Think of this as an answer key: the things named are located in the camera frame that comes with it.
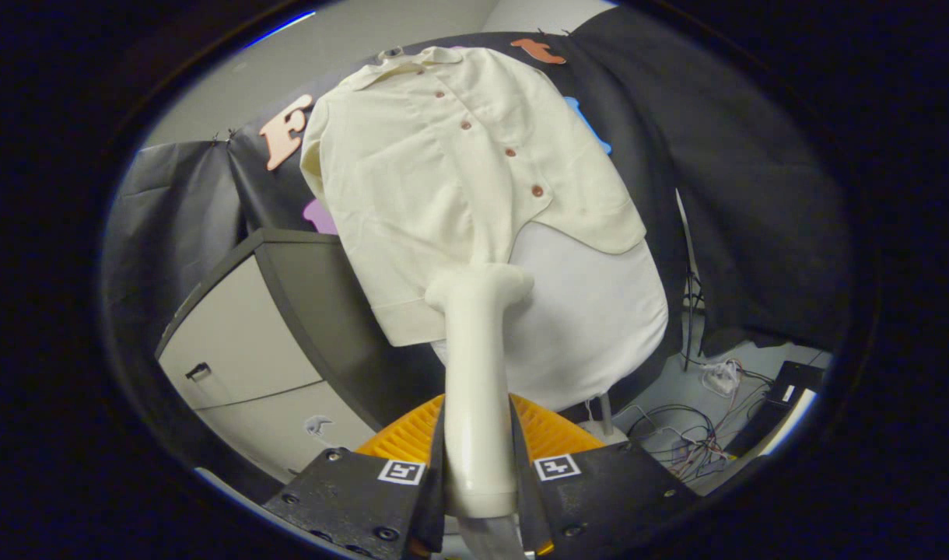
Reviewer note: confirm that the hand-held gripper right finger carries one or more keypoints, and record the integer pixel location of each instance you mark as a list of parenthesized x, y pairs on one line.
[(525, 498)]

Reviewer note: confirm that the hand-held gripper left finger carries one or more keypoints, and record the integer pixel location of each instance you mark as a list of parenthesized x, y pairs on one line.
[(434, 498)]

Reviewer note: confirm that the white garment steamer head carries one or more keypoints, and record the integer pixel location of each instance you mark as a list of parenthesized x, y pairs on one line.
[(474, 389)]

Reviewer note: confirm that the cream button shirt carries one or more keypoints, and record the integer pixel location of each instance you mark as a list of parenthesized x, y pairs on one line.
[(412, 194)]

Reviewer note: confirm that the white padded garment board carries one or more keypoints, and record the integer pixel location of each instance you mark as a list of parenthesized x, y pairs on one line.
[(583, 311)]

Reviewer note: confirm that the white clothes hanger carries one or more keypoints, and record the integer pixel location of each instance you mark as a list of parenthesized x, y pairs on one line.
[(391, 53)]

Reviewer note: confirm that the white stand base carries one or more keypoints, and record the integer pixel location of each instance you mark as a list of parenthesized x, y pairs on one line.
[(605, 412)]

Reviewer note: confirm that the white power strip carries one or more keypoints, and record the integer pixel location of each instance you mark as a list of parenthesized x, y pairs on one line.
[(722, 379)]

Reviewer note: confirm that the grey and white cabinet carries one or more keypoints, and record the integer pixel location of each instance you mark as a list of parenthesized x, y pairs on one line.
[(233, 334)]

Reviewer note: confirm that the thin metal stand pole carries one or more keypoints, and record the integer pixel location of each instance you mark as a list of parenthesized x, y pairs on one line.
[(686, 272)]

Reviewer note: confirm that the black box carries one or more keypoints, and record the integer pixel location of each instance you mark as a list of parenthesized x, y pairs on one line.
[(786, 385)]

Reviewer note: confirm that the black backdrop cloth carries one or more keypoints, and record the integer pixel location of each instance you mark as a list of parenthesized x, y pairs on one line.
[(754, 194)]

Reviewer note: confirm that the ceiling light panel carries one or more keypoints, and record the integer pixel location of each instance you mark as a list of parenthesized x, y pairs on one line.
[(288, 23)]

